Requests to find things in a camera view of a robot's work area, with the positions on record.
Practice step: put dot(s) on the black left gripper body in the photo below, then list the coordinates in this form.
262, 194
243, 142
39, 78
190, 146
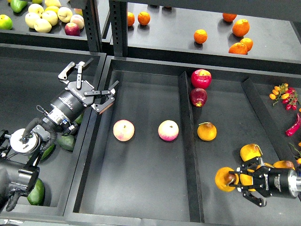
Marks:
72, 101

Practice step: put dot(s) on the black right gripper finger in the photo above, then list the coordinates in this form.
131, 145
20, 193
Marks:
260, 202
245, 167

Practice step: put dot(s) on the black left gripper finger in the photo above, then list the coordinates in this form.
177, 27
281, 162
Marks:
71, 67
100, 101

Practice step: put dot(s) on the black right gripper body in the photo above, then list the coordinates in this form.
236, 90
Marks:
277, 182

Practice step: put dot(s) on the dark green avocado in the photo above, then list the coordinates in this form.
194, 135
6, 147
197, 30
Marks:
36, 196

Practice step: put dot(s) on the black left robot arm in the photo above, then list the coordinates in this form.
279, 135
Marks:
19, 159

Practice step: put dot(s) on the green avocado top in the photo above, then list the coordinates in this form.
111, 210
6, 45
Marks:
79, 119

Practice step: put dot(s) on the green avocado lower right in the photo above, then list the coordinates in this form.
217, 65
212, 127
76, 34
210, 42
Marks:
67, 142

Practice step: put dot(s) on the light green avocado front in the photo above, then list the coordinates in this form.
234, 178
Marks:
48, 152

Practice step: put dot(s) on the pale yellow pear front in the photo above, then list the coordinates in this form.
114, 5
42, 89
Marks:
42, 26

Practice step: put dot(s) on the pale yellow pear centre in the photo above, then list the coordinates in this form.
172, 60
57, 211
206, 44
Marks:
51, 17

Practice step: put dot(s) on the pale yellow pear left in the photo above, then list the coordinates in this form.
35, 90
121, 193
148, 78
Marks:
30, 19

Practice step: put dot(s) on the pink peach left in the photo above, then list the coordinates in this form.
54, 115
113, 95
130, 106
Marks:
123, 130

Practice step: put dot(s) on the pink peach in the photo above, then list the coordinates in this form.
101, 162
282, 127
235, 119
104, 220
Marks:
123, 130
168, 130

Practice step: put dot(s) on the black left tray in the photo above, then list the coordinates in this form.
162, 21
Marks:
29, 77

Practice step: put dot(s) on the black tray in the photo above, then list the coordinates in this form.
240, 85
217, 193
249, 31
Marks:
29, 77
147, 181

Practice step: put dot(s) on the black divider right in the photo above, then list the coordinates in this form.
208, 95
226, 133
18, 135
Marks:
271, 127

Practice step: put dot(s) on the red apple on shelf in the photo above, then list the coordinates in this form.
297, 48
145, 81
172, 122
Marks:
72, 29

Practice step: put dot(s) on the red chili pepper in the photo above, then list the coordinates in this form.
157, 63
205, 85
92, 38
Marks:
293, 129

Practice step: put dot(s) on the pale peach on shelf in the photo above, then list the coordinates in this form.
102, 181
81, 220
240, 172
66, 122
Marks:
78, 20

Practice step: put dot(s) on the yellow lemon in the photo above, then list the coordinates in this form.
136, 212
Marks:
52, 8

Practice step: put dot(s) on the black centre tray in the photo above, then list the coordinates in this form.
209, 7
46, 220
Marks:
147, 181

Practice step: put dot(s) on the pink peach right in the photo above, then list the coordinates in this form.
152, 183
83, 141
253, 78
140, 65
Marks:
168, 130

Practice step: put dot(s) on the green apple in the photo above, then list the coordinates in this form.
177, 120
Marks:
6, 22

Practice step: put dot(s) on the cherry tomato bunch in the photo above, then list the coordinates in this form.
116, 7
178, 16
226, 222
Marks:
286, 95

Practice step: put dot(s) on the green pepper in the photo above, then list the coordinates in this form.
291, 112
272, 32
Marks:
18, 5

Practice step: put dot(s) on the dark red apple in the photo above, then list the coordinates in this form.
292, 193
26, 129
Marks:
198, 97

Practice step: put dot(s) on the small orange top shelf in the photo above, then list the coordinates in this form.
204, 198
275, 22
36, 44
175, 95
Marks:
144, 18

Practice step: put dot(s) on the bright red apple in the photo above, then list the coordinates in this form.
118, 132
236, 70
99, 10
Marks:
201, 78

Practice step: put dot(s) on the orange shelf centre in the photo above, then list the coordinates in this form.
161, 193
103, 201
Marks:
200, 36

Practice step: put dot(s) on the black shelf post left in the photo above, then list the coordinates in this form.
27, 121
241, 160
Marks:
91, 20

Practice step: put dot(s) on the black shelf post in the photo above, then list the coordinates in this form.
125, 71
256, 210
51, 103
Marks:
91, 20
118, 18

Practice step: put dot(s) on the black shelf post right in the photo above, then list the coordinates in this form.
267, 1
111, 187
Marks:
118, 18

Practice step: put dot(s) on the orange cut by post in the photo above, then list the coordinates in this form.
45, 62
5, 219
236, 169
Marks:
130, 19

